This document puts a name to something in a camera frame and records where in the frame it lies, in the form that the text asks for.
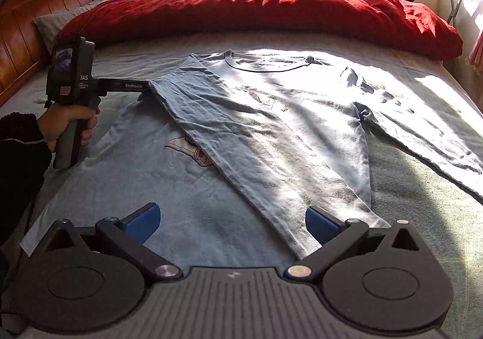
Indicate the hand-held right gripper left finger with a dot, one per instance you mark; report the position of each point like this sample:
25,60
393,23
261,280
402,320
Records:
143,222

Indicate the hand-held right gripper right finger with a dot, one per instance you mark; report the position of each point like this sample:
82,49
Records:
320,224

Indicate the light blue long-sleeve shirt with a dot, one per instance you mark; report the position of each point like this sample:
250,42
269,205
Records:
264,127

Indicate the person's left forearm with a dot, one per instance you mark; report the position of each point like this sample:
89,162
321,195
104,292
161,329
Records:
20,173

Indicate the person's left hand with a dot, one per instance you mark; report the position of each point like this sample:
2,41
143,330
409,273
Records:
64,116

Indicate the grey pillow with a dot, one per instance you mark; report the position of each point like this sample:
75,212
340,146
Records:
49,22

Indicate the wooden headboard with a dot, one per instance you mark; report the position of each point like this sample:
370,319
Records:
34,14

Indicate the red duvet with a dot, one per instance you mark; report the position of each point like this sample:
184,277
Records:
264,10

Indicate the pink curtain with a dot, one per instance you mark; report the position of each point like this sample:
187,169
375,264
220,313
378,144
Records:
477,52

